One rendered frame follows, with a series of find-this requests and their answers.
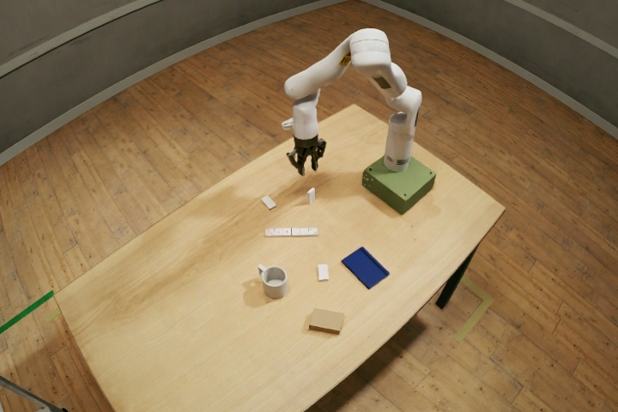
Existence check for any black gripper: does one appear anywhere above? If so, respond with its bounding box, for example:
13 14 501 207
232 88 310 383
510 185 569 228
286 134 327 177

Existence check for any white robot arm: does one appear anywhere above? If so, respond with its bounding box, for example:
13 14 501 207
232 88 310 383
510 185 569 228
282 28 421 172

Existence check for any beige mug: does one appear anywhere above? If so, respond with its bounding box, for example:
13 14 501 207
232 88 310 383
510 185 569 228
258 264 288 299

